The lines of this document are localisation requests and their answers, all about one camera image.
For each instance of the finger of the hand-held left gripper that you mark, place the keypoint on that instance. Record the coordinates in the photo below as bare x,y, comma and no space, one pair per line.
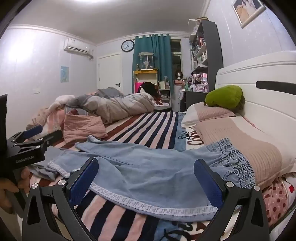
33,131
52,136

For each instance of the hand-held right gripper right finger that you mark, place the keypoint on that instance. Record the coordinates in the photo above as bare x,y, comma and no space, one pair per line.
208,185

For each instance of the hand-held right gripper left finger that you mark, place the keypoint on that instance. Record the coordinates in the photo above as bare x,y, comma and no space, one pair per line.
84,180

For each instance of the light blue denim pants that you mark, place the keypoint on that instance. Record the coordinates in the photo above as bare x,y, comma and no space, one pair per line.
150,173

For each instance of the person's left hand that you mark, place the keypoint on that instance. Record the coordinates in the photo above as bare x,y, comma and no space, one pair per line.
9,192

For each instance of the beige floral sheet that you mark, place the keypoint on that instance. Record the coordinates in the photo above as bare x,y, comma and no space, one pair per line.
39,118

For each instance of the grey blue folded cloth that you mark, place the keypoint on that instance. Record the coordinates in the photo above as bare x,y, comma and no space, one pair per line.
46,172

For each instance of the pink folded cloth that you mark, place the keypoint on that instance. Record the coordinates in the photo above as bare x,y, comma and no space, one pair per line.
85,127

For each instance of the white fluffy blanket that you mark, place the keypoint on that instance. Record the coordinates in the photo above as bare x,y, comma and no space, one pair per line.
61,100

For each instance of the large beige ribbed pillow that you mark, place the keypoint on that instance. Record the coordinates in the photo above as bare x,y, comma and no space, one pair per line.
254,148

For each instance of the red dotted sheet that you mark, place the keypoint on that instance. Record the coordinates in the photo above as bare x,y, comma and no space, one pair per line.
276,201

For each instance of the small beige white pillow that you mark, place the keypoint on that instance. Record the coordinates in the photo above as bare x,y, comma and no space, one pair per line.
208,113

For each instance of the grey beige quilt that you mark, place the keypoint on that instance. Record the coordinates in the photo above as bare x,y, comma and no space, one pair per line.
120,106

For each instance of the striped printed blanket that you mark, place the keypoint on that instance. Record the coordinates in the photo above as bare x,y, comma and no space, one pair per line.
150,129

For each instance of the white door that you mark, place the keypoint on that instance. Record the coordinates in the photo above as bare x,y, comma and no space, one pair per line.
109,71

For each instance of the green plush toy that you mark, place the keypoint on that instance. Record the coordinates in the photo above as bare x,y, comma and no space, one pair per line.
223,96

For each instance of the white air conditioner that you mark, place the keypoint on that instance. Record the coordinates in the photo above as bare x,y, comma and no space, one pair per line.
76,45

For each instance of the white small shelf cart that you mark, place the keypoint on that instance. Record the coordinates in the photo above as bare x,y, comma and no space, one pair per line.
164,92

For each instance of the pink toy dollhouse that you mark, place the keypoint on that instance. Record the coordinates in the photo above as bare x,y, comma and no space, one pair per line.
200,82

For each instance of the black and red cloth pile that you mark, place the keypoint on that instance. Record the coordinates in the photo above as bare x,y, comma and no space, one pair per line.
149,89

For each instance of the mannequin head with wig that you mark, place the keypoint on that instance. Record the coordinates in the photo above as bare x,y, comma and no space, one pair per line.
179,75

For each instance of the yellow shelf unit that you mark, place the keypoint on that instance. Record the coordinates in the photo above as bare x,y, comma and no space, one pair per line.
145,72

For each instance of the glass display tank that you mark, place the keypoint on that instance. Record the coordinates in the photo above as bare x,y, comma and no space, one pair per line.
146,61

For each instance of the white bed headboard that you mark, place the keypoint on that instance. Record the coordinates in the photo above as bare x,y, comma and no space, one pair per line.
266,74

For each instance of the teal curtain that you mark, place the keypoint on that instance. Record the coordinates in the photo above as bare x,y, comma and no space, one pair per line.
159,60

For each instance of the dark tall bookshelf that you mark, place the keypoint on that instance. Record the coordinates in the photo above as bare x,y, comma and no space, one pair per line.
214,51

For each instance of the blue wall poster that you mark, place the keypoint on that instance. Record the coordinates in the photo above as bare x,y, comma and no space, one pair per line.
65,74

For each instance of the round wall clock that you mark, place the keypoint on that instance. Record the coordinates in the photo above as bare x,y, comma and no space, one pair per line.
128,45

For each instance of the framed wall picture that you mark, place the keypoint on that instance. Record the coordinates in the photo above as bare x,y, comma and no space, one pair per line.
247,10

